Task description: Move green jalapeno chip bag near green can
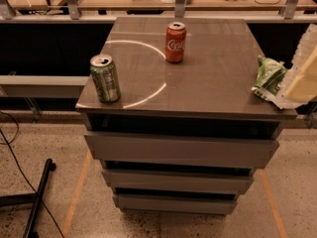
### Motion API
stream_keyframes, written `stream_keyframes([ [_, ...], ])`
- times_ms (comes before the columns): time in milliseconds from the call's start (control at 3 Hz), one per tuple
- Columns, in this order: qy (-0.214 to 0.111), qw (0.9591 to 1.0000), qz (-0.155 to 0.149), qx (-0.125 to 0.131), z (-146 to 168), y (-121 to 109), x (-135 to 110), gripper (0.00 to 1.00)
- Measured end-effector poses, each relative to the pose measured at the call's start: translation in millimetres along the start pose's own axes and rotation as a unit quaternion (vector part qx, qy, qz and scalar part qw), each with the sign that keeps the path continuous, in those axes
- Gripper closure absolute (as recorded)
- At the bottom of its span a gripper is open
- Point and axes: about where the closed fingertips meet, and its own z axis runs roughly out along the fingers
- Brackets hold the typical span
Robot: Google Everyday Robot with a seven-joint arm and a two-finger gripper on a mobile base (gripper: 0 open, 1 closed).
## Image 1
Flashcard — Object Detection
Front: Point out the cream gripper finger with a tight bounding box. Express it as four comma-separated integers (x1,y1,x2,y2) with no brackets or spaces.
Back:
303,47,317,77
285,74,317,103

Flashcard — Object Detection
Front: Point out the green jalapeno chip bag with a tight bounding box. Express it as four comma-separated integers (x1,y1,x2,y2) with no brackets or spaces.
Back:
252,56,287,102

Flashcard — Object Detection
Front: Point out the red Coca-Cola can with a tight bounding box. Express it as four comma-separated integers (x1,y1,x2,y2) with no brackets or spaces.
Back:
165,22,186,63

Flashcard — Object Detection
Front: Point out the green soda can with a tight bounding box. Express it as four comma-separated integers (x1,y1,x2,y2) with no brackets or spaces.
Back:
90,55,121,103

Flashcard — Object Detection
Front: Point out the top grey drawer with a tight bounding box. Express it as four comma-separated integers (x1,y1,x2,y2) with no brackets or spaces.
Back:
85,132,279,169

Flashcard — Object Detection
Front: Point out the grey drawer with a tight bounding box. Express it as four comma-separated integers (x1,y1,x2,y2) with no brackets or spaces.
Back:
102,169,254,194
85,132,279,169
113,194,237,215

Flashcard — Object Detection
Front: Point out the grey drawer cabinet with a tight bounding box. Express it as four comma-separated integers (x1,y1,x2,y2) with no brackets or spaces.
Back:
76,17,296,201

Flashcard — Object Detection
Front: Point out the middle grey drawer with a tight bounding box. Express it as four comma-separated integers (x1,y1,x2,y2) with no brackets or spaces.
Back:
102,169,254,194

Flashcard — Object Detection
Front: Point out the bottom grey drawer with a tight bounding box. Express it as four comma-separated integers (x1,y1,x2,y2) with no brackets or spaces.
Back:
113,194,237,215

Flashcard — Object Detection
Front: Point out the black floor cable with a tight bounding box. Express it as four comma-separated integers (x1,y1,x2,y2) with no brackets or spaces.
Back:
0,110,66,238

